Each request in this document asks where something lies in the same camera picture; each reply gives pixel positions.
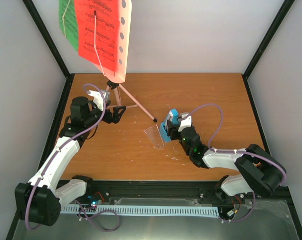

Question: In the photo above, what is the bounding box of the blue metronome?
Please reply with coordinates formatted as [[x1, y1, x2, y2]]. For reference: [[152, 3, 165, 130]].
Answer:
[[159, 108, 180, 143]]

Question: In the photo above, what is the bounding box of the clear plastic metronome cover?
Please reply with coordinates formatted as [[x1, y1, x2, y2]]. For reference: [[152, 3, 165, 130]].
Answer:
[[144, 125, 164, 149]]

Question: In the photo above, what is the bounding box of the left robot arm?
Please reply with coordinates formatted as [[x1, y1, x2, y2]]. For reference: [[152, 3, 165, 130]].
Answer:
[[15, 94, 126, 230]]

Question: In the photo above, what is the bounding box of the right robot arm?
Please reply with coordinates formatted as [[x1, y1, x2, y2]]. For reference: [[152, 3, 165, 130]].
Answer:
[[165, 120, 286, 199]]

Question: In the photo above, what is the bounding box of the red sheet music page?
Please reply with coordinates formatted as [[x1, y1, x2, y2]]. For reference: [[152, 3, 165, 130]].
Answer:
[[74, 0, 119, 78]]

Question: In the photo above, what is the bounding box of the pink music stand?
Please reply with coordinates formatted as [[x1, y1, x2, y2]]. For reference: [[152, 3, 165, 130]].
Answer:
[[105, 0, 157, 122]]

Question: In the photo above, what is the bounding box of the green sheet music page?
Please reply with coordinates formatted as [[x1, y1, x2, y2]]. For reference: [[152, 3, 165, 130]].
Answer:
[[58, 0, 79, 51]]

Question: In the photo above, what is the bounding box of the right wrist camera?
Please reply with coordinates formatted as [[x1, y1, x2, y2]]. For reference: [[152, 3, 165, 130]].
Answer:
[[178, 113, 192, 132]]

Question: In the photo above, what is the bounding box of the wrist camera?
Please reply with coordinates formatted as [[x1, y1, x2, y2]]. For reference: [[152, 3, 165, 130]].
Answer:
[[178, 113, 192, 132], [88, 90, 110, 111]]

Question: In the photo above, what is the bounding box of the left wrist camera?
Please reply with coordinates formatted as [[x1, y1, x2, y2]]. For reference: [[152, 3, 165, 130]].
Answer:
[[88, 90, 110, 111]]

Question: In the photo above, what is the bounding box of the black aluminium frame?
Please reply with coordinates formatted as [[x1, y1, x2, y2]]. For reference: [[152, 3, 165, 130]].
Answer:
[[5, 0, 302, 240]]

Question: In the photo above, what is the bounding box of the light blue cable duct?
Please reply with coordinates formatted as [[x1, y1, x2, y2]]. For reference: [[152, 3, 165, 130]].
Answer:
[[60, 204, 219, 218]]

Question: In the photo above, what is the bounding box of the metal base plate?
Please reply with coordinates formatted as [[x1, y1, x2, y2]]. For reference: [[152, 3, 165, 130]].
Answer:
[[13, 200, 299, 240]]

